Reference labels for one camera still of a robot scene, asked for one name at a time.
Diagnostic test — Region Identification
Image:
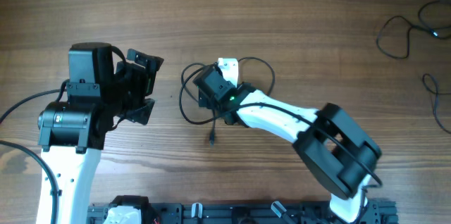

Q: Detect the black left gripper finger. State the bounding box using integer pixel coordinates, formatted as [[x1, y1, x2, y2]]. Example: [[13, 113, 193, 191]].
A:
[[125, 99, 155, 125], [127, 49, 164, 76]]

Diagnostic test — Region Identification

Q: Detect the left camera black cable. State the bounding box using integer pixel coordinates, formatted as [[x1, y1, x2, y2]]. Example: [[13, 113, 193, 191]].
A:
[[0, 79, 71, 224]]

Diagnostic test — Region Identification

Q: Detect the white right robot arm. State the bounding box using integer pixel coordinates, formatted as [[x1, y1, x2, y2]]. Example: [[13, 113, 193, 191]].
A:
[[193, 64, 383, 223]]

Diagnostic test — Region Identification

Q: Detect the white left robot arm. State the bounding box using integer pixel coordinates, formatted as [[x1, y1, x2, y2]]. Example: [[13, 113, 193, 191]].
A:
[[36, 42, 164, 223]]

